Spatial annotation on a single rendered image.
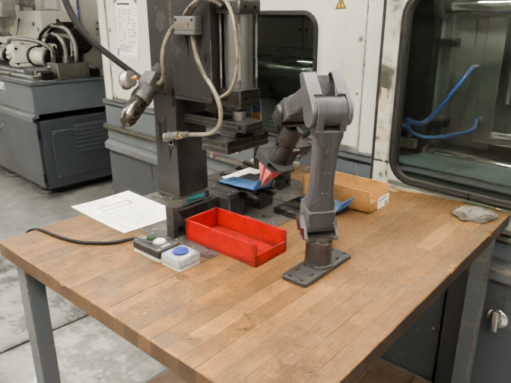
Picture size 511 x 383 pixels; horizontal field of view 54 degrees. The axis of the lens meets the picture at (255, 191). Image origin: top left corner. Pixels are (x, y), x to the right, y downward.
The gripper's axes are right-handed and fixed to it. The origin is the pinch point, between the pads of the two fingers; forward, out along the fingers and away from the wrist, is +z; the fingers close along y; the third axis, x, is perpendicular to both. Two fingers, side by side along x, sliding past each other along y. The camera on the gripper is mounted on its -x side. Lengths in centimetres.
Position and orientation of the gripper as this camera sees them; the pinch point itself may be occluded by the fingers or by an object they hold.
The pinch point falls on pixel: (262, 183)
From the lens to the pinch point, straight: 143.3
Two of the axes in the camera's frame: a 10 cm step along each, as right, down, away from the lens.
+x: -6.6, 1.6, -7.4
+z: -4.1, 7.4, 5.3
